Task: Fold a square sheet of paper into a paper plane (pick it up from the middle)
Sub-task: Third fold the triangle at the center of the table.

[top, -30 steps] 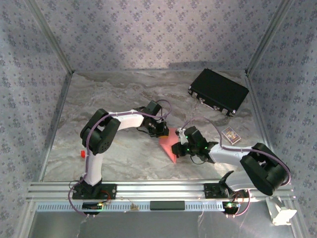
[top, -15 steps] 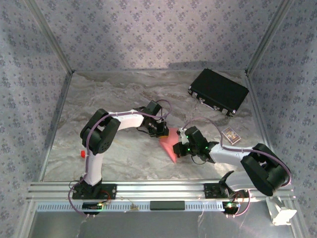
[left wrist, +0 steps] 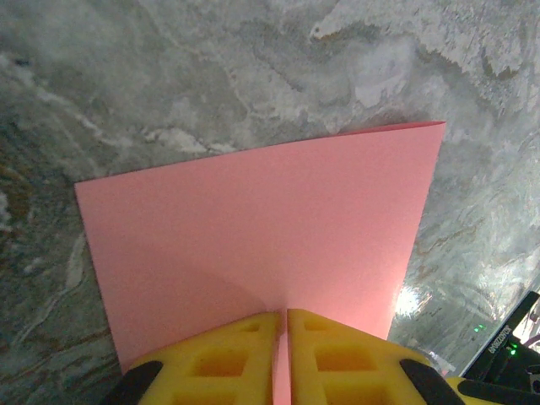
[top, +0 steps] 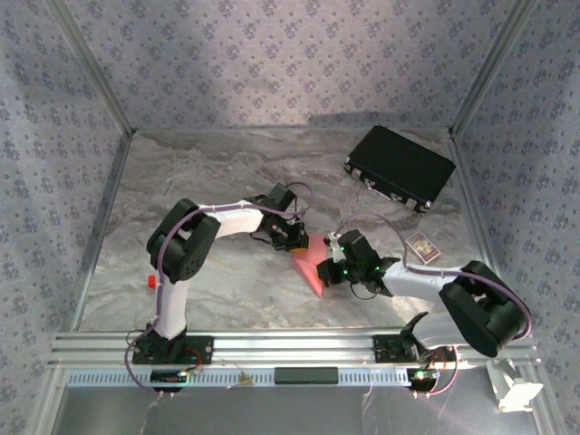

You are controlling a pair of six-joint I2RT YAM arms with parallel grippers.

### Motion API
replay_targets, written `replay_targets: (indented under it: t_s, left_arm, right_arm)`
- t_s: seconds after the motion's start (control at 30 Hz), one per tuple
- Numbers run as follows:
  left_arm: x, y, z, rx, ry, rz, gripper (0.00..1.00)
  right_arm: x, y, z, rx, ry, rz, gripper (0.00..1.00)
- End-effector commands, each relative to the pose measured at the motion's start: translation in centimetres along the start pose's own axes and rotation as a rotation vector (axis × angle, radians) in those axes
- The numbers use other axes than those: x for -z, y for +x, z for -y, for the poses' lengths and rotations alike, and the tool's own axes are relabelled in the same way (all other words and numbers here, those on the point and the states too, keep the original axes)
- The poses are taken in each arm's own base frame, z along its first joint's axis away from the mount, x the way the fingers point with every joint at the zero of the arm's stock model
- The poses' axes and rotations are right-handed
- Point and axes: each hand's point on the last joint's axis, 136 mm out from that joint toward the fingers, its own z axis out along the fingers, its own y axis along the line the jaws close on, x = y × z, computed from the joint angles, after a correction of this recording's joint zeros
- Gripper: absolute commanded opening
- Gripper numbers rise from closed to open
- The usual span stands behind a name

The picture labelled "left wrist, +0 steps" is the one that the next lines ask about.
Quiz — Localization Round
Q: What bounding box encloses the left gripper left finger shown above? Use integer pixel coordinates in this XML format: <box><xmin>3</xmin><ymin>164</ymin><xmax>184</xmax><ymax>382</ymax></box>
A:
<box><xmin>100</xmin><ymin>310</ymin><xmax>283</xmax><ymax>405</ymax></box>

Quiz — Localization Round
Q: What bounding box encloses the pink paper sheet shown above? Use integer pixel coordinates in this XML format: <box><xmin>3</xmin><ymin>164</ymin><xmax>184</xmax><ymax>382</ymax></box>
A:
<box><xmin>73</xmin><ymin>121</ymin><xmax>447</xmax><ymax>405</ymax></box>

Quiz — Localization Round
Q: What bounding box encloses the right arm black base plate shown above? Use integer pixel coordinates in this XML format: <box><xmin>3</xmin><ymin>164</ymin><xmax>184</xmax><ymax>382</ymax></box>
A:
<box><xmin>458</xmin><ymin>289</ymin><xmax>540</xmax><ymax>379</ymax></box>

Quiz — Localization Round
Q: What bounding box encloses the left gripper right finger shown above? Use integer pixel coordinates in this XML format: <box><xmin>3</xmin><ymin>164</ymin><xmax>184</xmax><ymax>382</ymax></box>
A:
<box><xmin>286</xmin><ymin>308</ymin><xmax>467</xmax><ymax>405</ymax></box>

